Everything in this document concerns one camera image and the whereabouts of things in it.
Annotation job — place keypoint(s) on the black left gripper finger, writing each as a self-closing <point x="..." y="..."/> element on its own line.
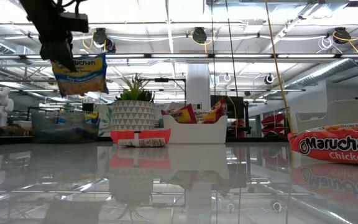
<point x="57" y="56"/>

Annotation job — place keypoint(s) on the chicken Maruchan noodle pack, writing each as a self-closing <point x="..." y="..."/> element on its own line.
<point x="337" y="146"/>
<point x="148" y="135"/>

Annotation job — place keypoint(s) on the roast beef Maruchan noodle pack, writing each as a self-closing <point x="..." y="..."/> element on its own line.
<point x="205" y="116"/>
<point x="182" y="115"/>
<point x="222" y="107"/>

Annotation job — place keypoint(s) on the white robot figure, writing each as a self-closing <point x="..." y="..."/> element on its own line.
<point x="0" y="105"/>

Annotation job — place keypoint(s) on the dark grey plastic bin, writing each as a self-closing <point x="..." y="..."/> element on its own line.
<point x="57" y="133"/>

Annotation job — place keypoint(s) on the white leaf-print box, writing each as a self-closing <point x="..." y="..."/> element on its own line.
<point x="105" y="119"/>

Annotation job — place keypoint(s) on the green plant in patterned pot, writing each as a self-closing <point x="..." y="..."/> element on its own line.
<point x="134" y="113"/>

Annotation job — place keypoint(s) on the long horizontal light bar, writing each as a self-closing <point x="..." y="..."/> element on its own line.
<point x="179" y="56"/>

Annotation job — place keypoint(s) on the white building column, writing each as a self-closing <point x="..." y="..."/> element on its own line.
<point x="198" y="87"/>

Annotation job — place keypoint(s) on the white plastic bin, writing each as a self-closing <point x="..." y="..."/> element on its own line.
<point x="197" y="132"/>

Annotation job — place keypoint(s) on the black monitor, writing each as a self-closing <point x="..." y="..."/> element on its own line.
<point x="239" y="109"/>

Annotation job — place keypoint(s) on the red storage bins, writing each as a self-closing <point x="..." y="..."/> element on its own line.
<point x="273" y="121"/>

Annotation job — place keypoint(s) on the pale grey plastic bin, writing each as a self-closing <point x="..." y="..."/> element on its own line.
<point x="337" y="112"/>

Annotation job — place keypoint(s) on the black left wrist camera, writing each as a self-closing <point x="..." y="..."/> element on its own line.
<point x="75" y="22"/>

